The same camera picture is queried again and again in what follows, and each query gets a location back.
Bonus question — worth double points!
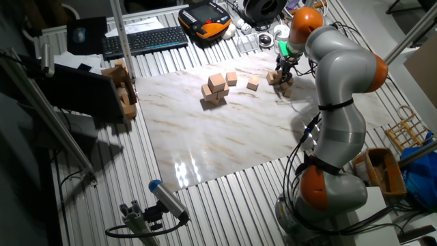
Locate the white paper stack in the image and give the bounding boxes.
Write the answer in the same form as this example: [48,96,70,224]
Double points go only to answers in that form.
[53,51,103,74]

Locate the wooden slat rack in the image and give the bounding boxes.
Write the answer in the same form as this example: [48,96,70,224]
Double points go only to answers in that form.
[384,105,435,153]

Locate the black camera clamp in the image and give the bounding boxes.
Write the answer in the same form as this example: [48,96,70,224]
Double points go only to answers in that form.
[143,201,165,232]

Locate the white plug adapter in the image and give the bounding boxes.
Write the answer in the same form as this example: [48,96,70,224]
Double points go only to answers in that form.
[231,16,253,35]

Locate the black camera cable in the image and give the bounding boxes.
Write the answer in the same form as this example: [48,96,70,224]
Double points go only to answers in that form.
[104,213,189,239]

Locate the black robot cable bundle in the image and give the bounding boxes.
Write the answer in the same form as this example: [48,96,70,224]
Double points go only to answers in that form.
[281,112,406,238]

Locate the grey computer mouse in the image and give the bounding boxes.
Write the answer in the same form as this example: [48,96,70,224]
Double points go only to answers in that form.
[72,27,87,44]

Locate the cardboard box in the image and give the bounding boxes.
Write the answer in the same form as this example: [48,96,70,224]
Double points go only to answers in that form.
[101,58,138,120]

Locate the brown cardboard board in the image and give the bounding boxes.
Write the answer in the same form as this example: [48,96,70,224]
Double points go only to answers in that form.
[404,33,437,110]

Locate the marble pattern mat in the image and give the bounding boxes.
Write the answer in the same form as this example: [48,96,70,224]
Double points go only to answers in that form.
[135,51,395,193]

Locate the white round device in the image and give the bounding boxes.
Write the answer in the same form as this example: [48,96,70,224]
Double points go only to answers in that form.
[272,23,291,42]

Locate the white paper sheet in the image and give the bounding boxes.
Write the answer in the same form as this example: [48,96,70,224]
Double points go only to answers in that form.
[104,16,165,38]

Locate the grey frame-mounted device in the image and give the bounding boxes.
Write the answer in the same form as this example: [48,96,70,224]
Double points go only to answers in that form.
[40,42,55,79]

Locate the blue bag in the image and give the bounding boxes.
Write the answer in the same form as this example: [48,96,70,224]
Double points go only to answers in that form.
[399,131,437,210]

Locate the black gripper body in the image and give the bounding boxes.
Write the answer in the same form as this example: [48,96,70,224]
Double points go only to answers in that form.
[276,54,298,70]

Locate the short aluminium profile stand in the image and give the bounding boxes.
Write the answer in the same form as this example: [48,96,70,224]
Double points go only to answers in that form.
[119,200,160,246]

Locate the wooden stick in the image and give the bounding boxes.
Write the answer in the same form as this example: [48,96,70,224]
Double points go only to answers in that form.
[289,1,327,15]

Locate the black monitor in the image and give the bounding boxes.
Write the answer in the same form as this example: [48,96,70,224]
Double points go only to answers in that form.
[33,62,126,123]

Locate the white pedestal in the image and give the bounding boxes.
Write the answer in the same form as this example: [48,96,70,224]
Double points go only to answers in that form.
[336,186,401,246]

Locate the black mouse pad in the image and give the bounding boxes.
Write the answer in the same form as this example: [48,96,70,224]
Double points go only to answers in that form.
[66,16,109,56]

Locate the black keyboard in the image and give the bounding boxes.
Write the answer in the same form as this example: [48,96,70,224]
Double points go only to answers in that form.
[101,25,189,61]

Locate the orange black teach pendant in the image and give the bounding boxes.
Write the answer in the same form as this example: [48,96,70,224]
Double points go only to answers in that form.
[178,1,232,40]

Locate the steel bowl in white ring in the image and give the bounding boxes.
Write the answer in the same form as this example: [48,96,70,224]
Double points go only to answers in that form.
[258,32,274,49]

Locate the aluminium frame profile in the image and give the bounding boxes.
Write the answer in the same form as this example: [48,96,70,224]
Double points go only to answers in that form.
[0,47,98,187]
[384,3,437,66]
[397,139,437,169]
[109,0,136,81]

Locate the white egg-shaped object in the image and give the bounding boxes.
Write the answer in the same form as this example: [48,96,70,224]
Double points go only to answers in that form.
[221,23,237,40]

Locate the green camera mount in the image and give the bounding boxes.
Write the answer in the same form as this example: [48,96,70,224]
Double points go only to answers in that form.
[278,40,295,58]

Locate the black filament spool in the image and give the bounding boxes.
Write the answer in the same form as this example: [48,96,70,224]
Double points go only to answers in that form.
[242,0,288,25]

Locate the grey camera with blue end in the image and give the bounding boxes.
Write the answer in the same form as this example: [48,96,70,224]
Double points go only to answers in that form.
[148,179,191,223]

